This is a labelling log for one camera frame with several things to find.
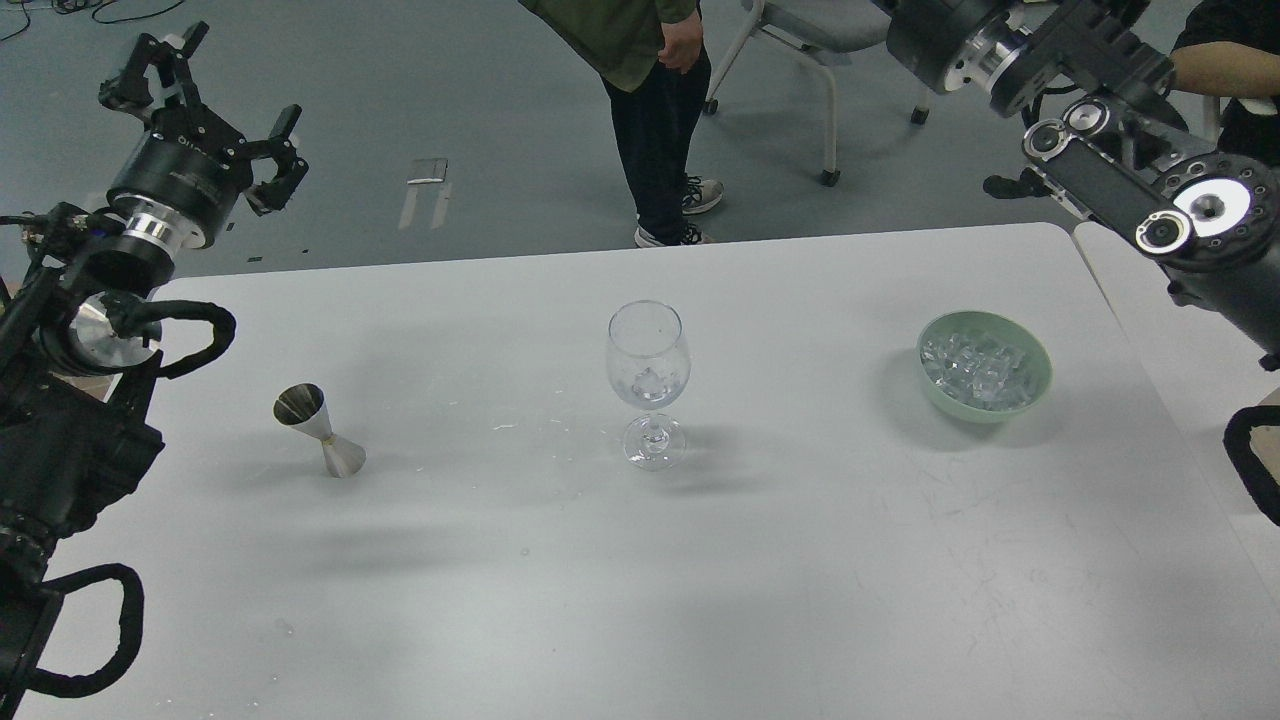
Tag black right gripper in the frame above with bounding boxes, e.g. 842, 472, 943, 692
886, 1, 1021, 94

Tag seated person in black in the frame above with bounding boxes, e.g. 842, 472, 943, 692
1169, 1, 1279, 176

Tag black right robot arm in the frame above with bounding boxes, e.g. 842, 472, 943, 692
878, 1, 1279, 372

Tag black floor cables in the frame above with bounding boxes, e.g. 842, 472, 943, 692
0, 0, 187, 44

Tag clear wine glass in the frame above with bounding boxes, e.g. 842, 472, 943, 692
605, 300, 692, 471

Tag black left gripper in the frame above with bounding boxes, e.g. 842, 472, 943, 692
97, 20, 310, 249

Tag green bowl of ice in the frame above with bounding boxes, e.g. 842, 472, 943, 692
915, 310, 1053, 425

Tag standing person in green jacket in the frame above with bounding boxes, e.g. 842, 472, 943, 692
521, 1, 724, 247

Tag steel cocktail jigger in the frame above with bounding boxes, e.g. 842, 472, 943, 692
271, 383, 367, 478

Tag grey office chair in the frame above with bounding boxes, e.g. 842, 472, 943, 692
701, 1, 890, 187

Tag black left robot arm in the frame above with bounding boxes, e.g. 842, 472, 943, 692
1, 22, 308, 719

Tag standing person's right hand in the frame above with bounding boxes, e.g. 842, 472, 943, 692
657, 9, 704, 76

